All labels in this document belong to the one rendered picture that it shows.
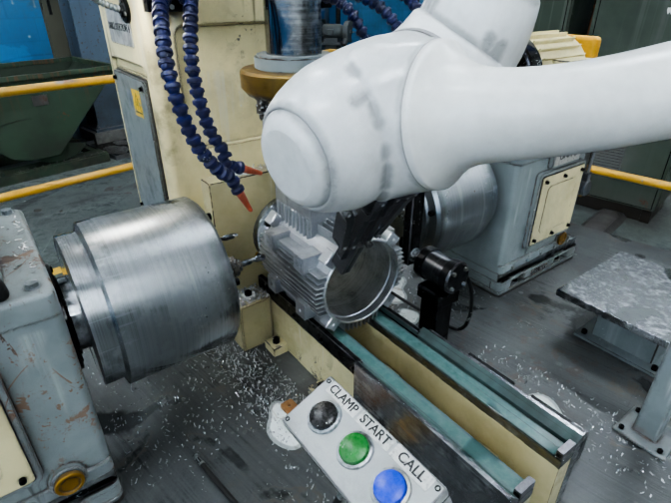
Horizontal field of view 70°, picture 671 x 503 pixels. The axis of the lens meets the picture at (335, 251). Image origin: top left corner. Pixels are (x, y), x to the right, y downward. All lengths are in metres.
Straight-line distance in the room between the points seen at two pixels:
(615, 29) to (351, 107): 3.56
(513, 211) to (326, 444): 0.76
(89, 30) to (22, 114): 1.34
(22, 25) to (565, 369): 5.54
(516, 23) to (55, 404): 0.64
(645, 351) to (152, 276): 0.91
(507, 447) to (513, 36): 0.55
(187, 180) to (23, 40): 4.93
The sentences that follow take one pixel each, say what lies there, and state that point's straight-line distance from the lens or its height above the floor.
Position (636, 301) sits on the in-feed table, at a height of 0.92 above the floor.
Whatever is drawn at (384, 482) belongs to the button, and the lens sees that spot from 0.46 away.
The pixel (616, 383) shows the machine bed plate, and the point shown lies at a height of 0.80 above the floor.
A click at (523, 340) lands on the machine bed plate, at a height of 0.80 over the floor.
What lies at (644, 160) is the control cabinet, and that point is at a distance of 3.87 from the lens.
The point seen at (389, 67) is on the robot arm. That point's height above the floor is 1.41.
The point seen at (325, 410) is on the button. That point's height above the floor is 1.07.
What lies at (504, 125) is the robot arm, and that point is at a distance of 0.31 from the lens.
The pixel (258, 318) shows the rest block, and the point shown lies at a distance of 0.98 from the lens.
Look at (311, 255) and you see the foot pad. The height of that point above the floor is 1.08.
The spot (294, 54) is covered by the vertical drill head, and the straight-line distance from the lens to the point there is 0.80.
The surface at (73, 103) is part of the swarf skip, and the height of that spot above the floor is 0.58.
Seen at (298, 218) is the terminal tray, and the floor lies 1.10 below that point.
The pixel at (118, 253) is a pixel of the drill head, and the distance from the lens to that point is 0.69.
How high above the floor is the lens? 1.45
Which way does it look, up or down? 29 degrees down
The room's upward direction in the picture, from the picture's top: straight up
